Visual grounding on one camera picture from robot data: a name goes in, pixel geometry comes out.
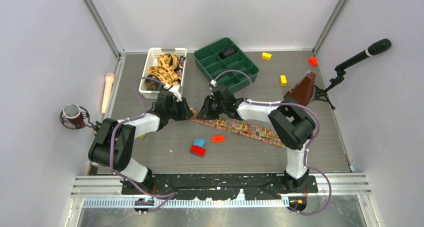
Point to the small orange lego brick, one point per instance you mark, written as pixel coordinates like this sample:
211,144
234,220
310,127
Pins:
218,138

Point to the blue lego brick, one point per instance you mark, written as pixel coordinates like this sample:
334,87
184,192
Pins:
199,142

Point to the red silver studio microphone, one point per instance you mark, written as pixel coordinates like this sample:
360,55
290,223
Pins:
76,117

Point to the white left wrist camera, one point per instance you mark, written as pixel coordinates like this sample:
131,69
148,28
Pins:
176,90

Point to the red lego brick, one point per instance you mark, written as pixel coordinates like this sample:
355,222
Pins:
197,150

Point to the brown wooden metronome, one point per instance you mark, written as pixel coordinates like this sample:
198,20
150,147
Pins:
302,92

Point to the brown green leaf tie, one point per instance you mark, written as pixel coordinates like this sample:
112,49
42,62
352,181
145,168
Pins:
152,83

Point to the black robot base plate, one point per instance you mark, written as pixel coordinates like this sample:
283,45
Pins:
227,186

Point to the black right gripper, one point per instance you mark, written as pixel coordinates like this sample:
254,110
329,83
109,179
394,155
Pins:
205,112

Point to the black handheld microphone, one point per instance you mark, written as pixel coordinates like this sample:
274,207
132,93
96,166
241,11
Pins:
373,50

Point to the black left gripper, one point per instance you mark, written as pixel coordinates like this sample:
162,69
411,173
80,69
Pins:
185,112

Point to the yellow block near tray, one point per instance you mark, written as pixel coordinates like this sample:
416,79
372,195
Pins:
266,56

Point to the black microphone tripod stand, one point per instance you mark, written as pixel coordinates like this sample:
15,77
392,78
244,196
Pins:
322,94

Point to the yellow beetle pattern tie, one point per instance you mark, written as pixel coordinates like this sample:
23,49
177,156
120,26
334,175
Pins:
165,69

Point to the green compartment tray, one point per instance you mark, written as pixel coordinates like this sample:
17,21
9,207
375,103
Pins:
211,65

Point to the white perforated plastic basket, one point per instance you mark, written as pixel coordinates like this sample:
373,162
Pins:
152,55

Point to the dark floral rose tie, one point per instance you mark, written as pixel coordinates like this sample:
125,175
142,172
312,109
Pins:
180,67

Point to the colourful shell pattern tie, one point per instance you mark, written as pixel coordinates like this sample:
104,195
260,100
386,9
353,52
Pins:
256,132

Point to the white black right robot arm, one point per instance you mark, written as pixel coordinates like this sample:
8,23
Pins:
294,127

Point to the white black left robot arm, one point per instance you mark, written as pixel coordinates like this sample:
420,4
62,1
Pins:
113,144

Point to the yellow block upright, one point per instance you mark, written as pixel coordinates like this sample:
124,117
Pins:
283,80

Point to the rolled dark striped tie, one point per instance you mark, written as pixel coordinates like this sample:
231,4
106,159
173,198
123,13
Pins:
227,52

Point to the orange red block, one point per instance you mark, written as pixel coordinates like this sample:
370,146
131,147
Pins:
313,61

